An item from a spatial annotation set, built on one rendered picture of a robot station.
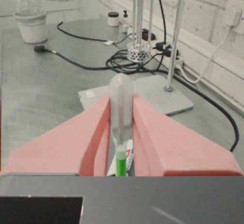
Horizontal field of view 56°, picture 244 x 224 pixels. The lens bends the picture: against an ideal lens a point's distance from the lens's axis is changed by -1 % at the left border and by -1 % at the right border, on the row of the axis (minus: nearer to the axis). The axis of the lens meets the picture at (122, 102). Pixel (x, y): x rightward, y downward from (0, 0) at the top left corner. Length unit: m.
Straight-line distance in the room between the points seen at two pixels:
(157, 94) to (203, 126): 0.17
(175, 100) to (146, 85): 0.11
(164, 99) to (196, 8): 0.36
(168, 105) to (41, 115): 0.36
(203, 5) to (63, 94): 0.55
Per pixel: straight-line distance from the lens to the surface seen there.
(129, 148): 0.50
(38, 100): 0.73
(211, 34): 0.85
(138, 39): 0.63
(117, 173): 0.16
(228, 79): 0.75
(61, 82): 0.81
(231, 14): 0.74
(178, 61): 0.87
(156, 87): 0.74
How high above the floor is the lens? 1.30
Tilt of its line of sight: 36 degrees down
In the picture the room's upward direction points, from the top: straight up
